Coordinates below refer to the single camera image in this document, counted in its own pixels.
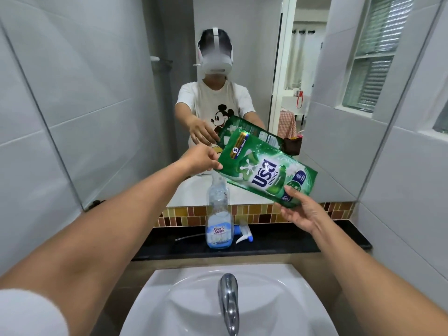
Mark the person's right forearm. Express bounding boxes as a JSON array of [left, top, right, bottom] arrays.
[[311, 213, 448, 336]]

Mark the green detergent refill pouch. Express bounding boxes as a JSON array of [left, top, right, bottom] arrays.
[[216, 127, 318, 209]]

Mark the white blue spray trigger head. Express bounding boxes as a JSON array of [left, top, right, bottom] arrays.
[[175, 220, 253, 245]]

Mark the white ceramic sink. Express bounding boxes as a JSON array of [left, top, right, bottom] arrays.
[[119, 264, 339, 336]]

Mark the person's right hand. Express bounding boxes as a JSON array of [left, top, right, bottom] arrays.
[[275, 185, 332, 236]]

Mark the black stone ledge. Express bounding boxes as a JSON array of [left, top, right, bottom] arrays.
[[132, 219, 373, 262]]

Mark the person's left forearm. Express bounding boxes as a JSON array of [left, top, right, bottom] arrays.
[[0, 158, 191, 336]]

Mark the person's left hand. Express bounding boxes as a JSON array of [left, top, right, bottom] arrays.
[[178, 143, 224, 177]]

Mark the clear plastic spray bottle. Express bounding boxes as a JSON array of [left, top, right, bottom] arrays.
[[206, 171, 234, 250]]

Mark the white shirt sleeve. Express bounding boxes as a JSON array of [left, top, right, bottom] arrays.
[[0, 288, 69, 336]]

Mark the wall mirror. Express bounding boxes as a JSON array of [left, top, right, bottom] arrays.
[[0, 0, 446, 211]]

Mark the chrome faucet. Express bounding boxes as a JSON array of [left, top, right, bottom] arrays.
[[218, 273, 240, 336]]

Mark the brown mosaic tile strip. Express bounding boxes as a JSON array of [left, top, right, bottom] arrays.
[[154, 201, 356, 228]]

